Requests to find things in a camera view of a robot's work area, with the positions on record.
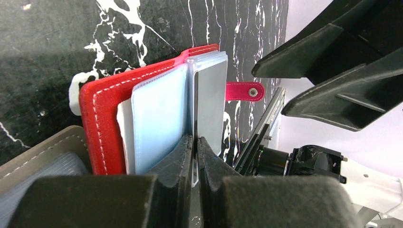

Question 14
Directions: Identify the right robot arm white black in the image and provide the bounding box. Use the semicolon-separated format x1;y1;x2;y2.
252;0;403;228

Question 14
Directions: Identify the grey credit card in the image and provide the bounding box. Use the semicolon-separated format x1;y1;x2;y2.
192;59;228;156

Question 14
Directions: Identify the red leather card holder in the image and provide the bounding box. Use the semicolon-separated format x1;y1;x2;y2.
79;44;265;175

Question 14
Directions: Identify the aluminium rail frame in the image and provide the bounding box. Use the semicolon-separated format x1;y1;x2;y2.
234;87;286;176

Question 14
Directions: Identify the grey card holder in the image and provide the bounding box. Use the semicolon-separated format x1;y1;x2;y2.
0;125;92;228

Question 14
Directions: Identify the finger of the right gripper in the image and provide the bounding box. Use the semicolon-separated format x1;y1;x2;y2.
251;0;403;85
281;47;403;132

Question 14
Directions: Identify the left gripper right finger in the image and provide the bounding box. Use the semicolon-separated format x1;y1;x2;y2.
197;138;359;228

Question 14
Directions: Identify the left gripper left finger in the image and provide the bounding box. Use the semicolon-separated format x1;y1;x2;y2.
8;135;193;228

